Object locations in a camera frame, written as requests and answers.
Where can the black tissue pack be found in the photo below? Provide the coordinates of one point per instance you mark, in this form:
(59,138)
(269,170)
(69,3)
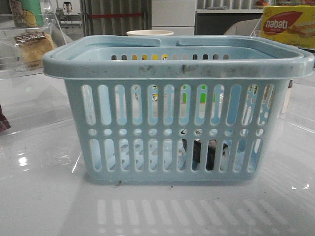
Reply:
(212,144)

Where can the plate of fruit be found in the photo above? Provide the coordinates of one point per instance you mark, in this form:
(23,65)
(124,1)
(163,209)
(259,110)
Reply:
(261,3)

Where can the dark kitchen counter cabinet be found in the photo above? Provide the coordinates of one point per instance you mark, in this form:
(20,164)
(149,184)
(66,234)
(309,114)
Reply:
(217,22)

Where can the light blue plastic basket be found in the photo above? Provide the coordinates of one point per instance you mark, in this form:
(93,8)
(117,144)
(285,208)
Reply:
(124,114)

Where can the packaged bread slice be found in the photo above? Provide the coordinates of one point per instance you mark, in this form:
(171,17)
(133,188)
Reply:
(33,45)

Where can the clear acrylic display shelf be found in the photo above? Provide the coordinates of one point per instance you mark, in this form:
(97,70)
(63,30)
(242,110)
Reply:
(28,30)

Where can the yellow nabati wafer box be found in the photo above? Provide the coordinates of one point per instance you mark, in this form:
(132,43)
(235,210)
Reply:
(292,25)

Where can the white refrigerator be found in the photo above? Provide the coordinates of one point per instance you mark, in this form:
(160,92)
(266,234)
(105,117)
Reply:
(177,16)

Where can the red peanut snack bag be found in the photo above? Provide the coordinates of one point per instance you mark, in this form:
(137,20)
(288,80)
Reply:
(4,123)

